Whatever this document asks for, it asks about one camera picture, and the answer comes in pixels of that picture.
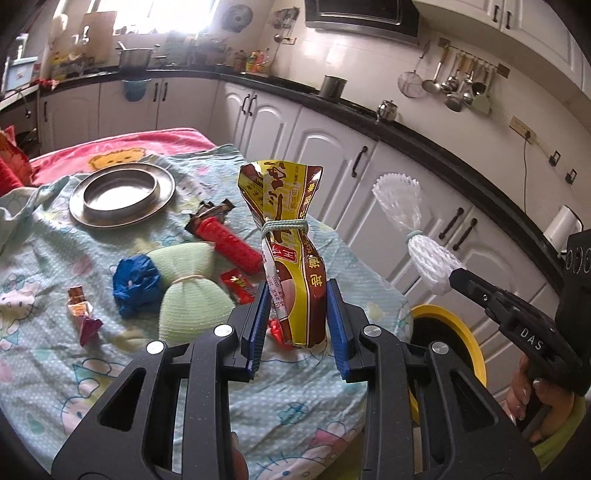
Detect group of condiment bottles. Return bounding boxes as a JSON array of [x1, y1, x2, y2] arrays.
[[233, 47, 271, 75]]

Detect window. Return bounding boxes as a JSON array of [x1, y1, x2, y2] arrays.
[[88, 0, 222, 35]]

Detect long red snack wrapper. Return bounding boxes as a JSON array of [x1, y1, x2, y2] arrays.
[[196, 217, 264, 276]]

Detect hanging metal ladle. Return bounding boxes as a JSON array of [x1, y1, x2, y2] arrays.
[[421, 48, 446, 93]]

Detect light blue printed blanket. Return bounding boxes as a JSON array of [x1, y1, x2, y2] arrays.
[[0, 143, 414, 480]]

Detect white electric kettle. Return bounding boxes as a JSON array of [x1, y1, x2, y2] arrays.
[[544, 204, 583, 252]]

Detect wire mesh strainer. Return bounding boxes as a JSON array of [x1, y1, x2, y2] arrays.
[[398, 41, 430, 99]]

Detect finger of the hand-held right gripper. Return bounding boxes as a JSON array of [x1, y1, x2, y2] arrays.
[[482, 298, 589, 394], [450, 268, 560, 334]]

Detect pile of snack packages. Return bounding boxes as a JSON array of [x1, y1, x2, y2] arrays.
[[51, 46, 88, 79]]

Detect yellow brown snack bag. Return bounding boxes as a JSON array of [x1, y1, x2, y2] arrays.
[[238, 159, 329, 349]]

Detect small steel teapot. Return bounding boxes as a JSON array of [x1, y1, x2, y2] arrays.
[[376, 99, 400, 123]]

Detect range hood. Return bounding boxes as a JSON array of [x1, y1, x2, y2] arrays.
[[304, 0, 419, 46]]

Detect metal cup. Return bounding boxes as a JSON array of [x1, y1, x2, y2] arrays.
[[320, 75, 348, 100]]

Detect row of hanging kitchen utensils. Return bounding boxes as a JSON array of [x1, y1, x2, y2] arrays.
[[441, 51, 495, 115]]

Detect yellow trash bin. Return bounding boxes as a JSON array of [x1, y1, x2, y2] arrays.
[[406, 304, 486, 425]]

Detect steel cooking pot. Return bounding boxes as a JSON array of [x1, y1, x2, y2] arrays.
[[115, 41, 160, 75]]

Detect crumpled red foil wrapper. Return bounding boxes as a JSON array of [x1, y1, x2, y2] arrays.
[[268, 316, 294, 347]]

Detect white lower kitchen cabinets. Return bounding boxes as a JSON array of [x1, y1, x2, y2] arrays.
[[39, 76, 564, 398]]

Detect blue storage box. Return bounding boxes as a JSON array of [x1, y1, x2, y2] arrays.
[[7, 58, 38, 90]]

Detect purple candy wrapper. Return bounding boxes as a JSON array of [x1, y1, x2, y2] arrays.
[[78, 316, 105, 347]]

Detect red flowered cushion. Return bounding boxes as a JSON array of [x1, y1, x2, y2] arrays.
[[0, 127, 35, 197]]

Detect round metal plate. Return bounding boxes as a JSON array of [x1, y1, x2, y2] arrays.
[[68, 162, 176, 228]]

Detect brown orange candy wrapper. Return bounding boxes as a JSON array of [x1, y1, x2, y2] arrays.
[[67, 285, 90, 319]]

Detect decorative wall plate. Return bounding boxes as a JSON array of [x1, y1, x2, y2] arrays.
[[222, 4, 253, 33]]

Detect crumpled blue plastic bag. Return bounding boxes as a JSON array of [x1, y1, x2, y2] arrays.
[[112, 254, 162, 318]]

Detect white upper cabinets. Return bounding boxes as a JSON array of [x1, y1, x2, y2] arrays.
[[411, 0, 585, 81]]

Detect wall power outlet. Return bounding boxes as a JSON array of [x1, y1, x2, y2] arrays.
[[509, 115, 536, 141]]

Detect flat red candy wrapper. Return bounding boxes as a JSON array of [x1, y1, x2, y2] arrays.
[[219, 270, 257, 305]]

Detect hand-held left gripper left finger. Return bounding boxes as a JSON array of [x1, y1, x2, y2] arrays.
[[51, 279, 271, 480]]

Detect pink printed blanket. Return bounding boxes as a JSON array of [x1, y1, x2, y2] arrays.
[[28, 127, 218, 188]]

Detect person's right hand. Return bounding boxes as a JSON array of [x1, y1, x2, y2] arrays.
[[505, 353, 578, 445]]

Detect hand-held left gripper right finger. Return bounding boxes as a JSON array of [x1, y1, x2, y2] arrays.
[[325, 278, 541, 480]]

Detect white foam fruit net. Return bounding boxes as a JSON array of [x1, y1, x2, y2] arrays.
[[372, 173, 465, 296]]

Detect blue hanging basin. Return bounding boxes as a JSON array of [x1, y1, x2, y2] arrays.
[[122, 78, 153, 103]]

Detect green foam fruit net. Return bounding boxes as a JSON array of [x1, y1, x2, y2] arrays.
[[148, 242, 236, 343]]

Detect person's right forearm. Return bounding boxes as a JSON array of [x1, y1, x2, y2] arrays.
[[531, 396, 588, 472]]

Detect dark brown snack wrapper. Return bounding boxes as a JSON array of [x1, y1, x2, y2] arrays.
[[187, 198, 236, 232]]

